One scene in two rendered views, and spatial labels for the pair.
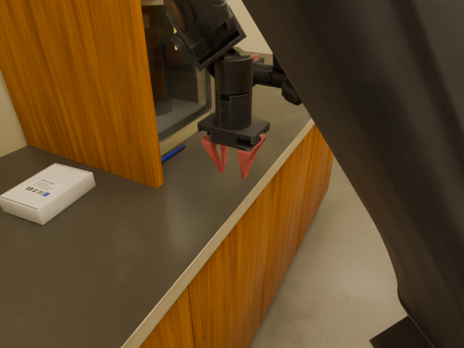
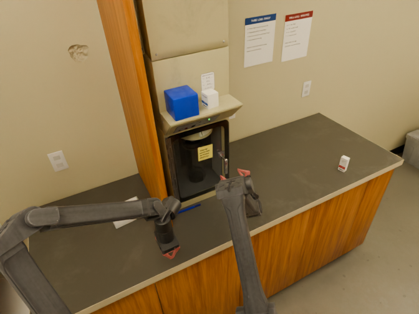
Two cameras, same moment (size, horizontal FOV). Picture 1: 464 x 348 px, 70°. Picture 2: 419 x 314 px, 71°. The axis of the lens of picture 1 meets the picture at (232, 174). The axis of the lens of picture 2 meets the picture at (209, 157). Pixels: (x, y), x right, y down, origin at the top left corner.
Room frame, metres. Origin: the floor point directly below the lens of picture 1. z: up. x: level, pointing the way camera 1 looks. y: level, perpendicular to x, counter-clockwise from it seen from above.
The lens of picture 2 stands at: (0.04, -0.55, 2.06)
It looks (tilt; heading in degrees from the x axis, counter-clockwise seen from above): 37 degrees down; 37
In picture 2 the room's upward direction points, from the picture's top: 3 degrees counter-clockwise
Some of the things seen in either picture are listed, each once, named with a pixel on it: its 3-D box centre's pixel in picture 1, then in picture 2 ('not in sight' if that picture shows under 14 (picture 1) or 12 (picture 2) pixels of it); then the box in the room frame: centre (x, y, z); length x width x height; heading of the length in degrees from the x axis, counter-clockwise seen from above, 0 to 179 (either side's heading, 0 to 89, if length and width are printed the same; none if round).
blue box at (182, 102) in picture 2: not in sight; (181, 102); (0.82, 0.14, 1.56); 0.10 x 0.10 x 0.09; 62
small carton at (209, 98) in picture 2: not in sight; (209, 98); (0.92, 0.08, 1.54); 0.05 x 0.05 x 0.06; 66
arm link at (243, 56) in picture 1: (232, 71); (164, 221); (0.50, 0.00, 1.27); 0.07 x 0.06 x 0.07; 16
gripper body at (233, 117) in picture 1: (233, 111); (165, 234); (0.49, 0.00, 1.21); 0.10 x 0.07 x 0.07; 62
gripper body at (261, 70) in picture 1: (262, 74); not in sight; (0.91, -0.08, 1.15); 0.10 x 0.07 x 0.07; 152
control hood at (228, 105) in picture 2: not in sight; (202, 118); (0.89, 0.10, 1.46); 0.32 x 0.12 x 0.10; 152
